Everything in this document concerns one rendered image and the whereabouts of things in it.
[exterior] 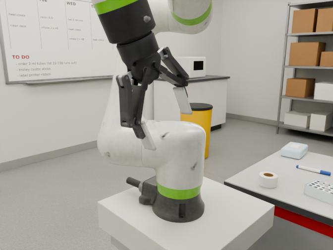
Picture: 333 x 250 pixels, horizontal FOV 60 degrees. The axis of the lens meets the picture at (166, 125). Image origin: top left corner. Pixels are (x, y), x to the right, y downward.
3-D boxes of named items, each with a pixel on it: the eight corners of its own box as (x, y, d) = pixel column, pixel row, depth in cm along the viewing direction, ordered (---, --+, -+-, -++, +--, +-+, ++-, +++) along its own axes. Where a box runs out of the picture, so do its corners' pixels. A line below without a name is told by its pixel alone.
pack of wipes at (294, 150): (300, 160, 140) (301, 151, 139) (279, 156, 146) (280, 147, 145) (307, 152, 151) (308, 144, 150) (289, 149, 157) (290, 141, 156)
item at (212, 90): (151, 132, 476) (150, 56, 447) (195, 121, 556) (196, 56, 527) (184, 142, 427) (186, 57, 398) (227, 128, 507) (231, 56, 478)
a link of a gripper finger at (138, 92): (152, 68, 55) (146, 66, 54) (142, 126, 55) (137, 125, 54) (138, 69, 58) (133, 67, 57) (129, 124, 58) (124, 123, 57)
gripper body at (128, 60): (135, 30, 59) (150, 72, 63) (105, 47, 54) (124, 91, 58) (162, 25, 54) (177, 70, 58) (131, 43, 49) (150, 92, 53)
